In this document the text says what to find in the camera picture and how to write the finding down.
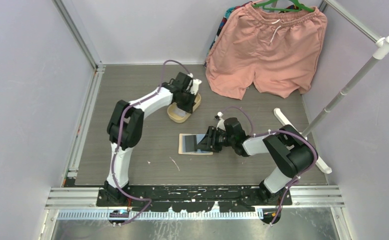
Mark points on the aluminium frame rail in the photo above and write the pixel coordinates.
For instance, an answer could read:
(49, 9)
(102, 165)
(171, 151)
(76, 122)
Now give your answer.
(76, 26)

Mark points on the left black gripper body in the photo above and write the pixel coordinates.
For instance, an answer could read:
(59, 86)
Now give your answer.
(187, 95)

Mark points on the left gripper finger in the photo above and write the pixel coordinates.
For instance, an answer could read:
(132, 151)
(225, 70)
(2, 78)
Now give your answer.
(189, 106)
(181, 104)

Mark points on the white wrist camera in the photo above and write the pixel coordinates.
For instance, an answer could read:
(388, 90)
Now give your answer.
(194, 84)
(220, 121)

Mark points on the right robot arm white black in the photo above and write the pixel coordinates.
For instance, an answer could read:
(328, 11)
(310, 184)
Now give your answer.
(291, 152)

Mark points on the green clothes hanger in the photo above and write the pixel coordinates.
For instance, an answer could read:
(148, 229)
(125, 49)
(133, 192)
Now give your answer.
(272, 6)

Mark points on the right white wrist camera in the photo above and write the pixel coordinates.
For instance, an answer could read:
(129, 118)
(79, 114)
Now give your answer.
(220, 121)

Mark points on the white clothes rack stand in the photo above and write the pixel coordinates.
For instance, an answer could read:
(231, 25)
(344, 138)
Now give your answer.
(382, 50)

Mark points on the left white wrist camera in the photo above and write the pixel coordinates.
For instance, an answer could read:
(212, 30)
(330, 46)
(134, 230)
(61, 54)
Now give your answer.
(194, 84)

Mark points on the beige leather card holder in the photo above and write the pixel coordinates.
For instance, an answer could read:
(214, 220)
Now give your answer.
(187, 144)

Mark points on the pink shorts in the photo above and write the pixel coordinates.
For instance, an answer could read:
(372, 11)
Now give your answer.
(278, 53)

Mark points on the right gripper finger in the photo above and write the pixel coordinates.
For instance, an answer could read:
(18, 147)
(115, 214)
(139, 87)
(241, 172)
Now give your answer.
(206, 139)
(207, 148)

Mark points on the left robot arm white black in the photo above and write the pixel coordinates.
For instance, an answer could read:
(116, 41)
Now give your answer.
(125, 127)

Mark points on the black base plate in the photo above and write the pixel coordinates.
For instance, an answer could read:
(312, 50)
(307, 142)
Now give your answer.
(191, 198)

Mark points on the colourful patterned garment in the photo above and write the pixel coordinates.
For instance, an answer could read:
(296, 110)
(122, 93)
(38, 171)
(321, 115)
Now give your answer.
(222, 23)

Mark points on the silver vip card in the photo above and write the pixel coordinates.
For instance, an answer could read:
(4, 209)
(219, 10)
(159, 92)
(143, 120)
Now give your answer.
(179, 114)

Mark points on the beige oval plastic tray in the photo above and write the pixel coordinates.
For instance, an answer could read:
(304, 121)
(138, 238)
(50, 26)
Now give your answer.
(171, 107)

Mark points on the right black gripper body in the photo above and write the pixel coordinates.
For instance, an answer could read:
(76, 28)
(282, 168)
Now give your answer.
(223, 140)

